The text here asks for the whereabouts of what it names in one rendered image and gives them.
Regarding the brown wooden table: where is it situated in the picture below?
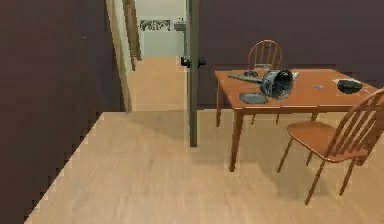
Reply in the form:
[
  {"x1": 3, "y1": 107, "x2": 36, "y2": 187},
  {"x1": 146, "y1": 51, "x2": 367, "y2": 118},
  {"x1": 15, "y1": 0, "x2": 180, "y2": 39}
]
[{"x1": 214, "y1": 68, "x2": 384, "y2": 173}]

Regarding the black bowl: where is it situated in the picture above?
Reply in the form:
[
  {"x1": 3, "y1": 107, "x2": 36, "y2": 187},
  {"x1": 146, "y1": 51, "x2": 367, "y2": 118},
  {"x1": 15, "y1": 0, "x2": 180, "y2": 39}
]
[{"x1": 336, "y1": 79, "x2": 364, "y2": 95}]

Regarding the brown wooden room door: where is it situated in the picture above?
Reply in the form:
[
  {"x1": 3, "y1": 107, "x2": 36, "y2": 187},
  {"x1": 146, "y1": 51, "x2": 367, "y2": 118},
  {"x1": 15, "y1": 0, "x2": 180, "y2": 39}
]
[{"x1": 122, "y1": 0, "x2": 143, "y2": 72}]

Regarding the grey wall sink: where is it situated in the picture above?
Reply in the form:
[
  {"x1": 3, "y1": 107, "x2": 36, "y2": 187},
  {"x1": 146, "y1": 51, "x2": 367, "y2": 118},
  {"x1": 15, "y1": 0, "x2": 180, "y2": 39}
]
[{"x1": 173, "y1": 17, "x2": 187, "y2": 33}]

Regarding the dark grey plate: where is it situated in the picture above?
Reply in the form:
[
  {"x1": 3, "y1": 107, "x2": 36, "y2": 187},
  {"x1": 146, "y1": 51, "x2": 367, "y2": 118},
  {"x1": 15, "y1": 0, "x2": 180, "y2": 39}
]
[{"x1": 238, "y1": 92, "x2": 270, "y2": 105}]

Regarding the grey green room door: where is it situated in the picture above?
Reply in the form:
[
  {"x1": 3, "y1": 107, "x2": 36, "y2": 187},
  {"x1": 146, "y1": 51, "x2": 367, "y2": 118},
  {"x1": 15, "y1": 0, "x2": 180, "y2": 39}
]
[{"x1": 185, "y1": 0, "x2": 201, "y2": 148}]

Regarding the dark tipped-over pot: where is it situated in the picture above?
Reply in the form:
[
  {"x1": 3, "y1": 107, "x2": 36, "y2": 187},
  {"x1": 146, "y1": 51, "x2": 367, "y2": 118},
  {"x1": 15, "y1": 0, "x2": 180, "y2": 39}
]
[{"x1": 259, "y1": 68, "x2": 295, "y2": 101}]

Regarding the black and white framed picture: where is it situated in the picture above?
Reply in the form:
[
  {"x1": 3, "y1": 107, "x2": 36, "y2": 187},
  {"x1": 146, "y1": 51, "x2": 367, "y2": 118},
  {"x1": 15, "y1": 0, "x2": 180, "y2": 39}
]
[{"x1": 139, "y1": 19, "x2": 172, "y2": 32}]

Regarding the grey flat tray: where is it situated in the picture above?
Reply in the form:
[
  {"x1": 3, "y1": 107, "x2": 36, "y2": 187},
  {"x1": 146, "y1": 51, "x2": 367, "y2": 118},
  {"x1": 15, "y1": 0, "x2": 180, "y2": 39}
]
[{"x1": 227, "y1": 73, "x2": 264, "y2": 84}]

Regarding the brown wooden chair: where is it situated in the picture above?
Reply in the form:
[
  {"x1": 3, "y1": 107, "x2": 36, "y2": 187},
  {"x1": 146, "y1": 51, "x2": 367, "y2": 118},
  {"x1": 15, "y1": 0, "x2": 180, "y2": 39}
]
[
  {"x1": 277, "y1": 87, "x2": 384, "y2": 206},
  {"x1": 247, "y1": 39, "x2": 283, "y2": 126}
]

